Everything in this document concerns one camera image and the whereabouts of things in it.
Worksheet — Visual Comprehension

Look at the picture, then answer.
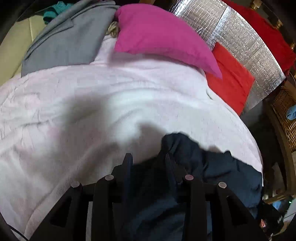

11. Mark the navy blue jacket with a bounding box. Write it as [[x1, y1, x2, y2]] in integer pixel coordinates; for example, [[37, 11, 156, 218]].
[[120, 133, 262, 240]]

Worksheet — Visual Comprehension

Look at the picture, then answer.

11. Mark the pale pink bed quilt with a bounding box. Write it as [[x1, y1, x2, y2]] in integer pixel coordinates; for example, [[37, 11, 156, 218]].
[[1, 36, 262, 237]]

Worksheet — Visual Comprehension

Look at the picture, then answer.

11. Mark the light blue cloth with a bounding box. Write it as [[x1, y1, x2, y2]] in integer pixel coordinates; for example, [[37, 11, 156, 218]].
[[286, 105, 296, 121]]

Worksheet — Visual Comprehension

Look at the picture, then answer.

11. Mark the wicker basket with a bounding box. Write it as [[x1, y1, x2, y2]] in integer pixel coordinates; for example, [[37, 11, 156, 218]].
[[271, 86, 295, 152]]

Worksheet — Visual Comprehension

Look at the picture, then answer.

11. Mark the red pillow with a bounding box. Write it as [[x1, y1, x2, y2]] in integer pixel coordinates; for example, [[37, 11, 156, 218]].
[[206, 42, 255, 115]]

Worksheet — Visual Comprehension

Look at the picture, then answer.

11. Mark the grey folded garment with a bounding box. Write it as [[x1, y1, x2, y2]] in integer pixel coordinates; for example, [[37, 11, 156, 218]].
[[21, 1, 119, 76]]

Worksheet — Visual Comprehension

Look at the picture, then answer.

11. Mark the magenta pillow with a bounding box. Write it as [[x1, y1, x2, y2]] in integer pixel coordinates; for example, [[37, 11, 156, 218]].
[[115, 4, 222, 78]]

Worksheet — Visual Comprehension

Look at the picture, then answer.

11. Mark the red cloth on headboard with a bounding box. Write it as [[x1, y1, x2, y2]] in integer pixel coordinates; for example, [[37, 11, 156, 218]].
[[224, 1, 295, 73]]

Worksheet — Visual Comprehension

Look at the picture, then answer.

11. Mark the teal garment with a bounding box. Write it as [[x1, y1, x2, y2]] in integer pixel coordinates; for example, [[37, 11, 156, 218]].
[[42, 1, 73, 25]]

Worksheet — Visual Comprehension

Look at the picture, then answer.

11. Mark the silver foil insulation mat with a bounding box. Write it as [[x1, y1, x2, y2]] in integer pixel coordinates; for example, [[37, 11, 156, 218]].
[[169, 0, 285, 113]]

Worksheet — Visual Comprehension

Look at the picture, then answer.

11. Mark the black cable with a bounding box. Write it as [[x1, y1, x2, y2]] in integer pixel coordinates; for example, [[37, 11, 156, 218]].
[[4, 222, 28, 241]]

